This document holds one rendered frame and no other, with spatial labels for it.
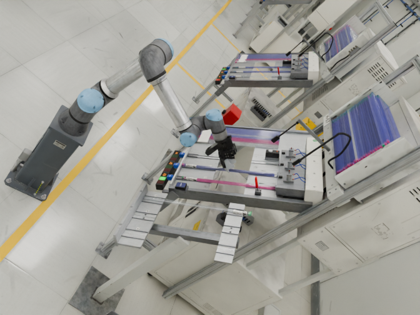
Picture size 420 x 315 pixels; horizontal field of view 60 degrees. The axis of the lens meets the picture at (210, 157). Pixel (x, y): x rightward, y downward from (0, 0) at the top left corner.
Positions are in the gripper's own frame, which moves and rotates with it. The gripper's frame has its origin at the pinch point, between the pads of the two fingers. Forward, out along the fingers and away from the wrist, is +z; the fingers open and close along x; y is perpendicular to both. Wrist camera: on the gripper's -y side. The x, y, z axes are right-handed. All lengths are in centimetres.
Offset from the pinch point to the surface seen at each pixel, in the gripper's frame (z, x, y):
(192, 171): -3.8, -3.7, -18.1
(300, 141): 10, 37, 36
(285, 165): 1.8, 0.9, 30.9
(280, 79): 2, 126, 19
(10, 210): -14, -37, -114
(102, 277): 40, -39, -80
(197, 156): -4.1, 11.1, -19.1
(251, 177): 4.2, -3.2, 12.9
